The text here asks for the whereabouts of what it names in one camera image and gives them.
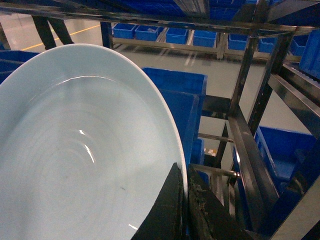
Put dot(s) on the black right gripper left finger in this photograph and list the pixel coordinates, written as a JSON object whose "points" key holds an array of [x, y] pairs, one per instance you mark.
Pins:
{"points": [[165, 219]]}

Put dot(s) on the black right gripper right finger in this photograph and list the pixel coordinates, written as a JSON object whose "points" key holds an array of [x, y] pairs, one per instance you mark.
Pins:
{"points": [[208, 218]]}

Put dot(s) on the light blue round plate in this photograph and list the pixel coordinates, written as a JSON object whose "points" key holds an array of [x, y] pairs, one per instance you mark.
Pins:
{"points": [[86, 143]]}

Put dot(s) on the steel shelf rack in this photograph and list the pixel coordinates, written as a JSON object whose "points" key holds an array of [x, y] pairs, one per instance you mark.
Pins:
{"points": [[288, 215]]}

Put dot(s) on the blue crate lower right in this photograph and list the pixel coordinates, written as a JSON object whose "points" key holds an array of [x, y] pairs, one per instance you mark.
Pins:
{"points": [[275, 174]]}

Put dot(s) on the large blue crate front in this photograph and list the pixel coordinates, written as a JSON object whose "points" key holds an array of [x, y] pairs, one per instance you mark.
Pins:
{"points": [[184, 109]]}

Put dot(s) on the blue crate behind front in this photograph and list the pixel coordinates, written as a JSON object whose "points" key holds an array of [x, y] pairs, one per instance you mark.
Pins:
{"points": [[180, 81]]}

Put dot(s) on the far low rack blue bins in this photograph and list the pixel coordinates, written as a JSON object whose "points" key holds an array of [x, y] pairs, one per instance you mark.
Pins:
{"points": [[222, 45]]}

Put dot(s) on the blue crate left near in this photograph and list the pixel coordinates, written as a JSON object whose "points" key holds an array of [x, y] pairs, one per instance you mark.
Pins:
{"points": [[7, 67]]}

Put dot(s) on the blue crate left far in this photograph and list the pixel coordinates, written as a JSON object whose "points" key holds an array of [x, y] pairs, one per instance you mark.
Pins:
{"points": [[17, 55]]}

